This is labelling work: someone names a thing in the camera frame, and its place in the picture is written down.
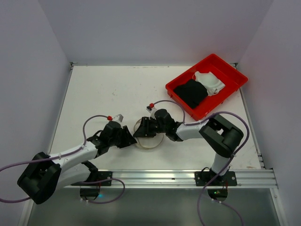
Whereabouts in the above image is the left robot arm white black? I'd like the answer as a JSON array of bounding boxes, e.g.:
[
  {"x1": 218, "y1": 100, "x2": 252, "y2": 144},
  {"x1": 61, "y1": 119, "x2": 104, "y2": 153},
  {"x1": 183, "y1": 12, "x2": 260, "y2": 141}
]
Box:
[{"x1": 17, "y1": 121, "x2": 137, "y2": 204}]

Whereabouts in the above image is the black garment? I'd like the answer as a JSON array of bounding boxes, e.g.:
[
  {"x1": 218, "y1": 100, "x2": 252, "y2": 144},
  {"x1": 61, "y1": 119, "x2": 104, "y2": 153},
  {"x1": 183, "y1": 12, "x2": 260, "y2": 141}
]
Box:
[{"x1": 173, "y1": 79, "x2": 208, "y2": 109}]

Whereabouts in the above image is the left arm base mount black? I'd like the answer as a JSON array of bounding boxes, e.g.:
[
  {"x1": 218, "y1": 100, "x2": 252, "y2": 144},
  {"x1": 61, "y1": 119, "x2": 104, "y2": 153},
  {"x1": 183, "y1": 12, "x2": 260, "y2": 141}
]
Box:
[{"x1": 72, "y1": 171, "x2": 113, "y2": 201}]

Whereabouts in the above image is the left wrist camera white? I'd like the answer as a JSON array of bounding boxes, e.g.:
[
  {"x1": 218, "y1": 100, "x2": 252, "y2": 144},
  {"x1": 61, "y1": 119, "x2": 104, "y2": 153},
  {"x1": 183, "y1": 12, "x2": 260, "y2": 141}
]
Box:
[{"x1": 112, "y1": 114, "x2": 124, "y2": 124}]

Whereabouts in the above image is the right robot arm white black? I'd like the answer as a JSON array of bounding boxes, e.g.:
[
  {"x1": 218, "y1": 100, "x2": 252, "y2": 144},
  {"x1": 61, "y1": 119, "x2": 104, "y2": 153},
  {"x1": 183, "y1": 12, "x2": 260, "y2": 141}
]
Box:
[{"x1": 133, "y1": 109, "x2": 244, "y2": 176}]

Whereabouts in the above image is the white mesh laundry bag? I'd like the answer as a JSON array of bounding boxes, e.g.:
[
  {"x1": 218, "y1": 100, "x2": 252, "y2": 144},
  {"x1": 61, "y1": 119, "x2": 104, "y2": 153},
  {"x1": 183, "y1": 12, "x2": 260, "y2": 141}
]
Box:
[{"x1": 133, "y1": 118, "x2": 165, "y2": 150}]

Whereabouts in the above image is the white bra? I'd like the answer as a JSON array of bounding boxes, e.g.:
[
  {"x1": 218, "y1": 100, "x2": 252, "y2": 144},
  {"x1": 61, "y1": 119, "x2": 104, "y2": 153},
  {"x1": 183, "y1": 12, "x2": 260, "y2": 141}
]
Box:
[{"x1": 194, "y1": 71, "x2": 225, "y2": 96}]

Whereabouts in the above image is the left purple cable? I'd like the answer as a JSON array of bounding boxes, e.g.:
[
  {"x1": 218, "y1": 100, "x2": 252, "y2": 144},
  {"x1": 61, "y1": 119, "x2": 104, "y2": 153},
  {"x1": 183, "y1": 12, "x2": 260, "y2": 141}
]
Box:
[{"x1": 0, "y1": 114, "x2": 112, "y2": 203}]

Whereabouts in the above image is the aluminium mounting rail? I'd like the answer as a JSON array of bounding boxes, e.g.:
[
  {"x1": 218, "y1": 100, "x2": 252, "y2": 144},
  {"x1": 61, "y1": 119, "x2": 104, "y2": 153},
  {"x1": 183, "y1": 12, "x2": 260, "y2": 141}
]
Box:
[{"x1": 30, "y1": 168, "x2": 278, "y2": 189}]

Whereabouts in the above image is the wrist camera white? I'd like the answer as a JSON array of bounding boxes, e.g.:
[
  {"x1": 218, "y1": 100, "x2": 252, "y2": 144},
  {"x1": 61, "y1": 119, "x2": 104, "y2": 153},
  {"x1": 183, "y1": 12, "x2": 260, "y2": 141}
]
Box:
[
  {"x1": 112, "y1": 114, "x2": 124, "y2": 124},
  {"x1": 146, "y1": 103, "x2": 157, "y2": 119}
]

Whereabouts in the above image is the red plastic tray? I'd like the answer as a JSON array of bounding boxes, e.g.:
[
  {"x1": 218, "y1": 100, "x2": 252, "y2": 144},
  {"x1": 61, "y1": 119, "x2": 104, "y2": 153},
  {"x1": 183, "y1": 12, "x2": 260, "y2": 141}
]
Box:
[{"x1": 165, "y1": 54, "x2": 248, "y2": 120}]

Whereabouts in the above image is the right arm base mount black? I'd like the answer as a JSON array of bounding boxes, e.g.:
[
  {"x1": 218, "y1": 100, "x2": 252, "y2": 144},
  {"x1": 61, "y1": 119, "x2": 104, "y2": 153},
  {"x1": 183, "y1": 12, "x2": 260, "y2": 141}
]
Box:
[{"x1": 194, "y1": 166, "x2": 238, "y2": 203}]

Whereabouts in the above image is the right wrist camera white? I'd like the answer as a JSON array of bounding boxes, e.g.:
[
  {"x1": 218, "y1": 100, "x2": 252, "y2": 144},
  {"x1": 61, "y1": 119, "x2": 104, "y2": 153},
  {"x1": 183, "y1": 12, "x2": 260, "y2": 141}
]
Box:
[{"x1": 146, "y1": 103, "x2": 157, "y2": 119}]

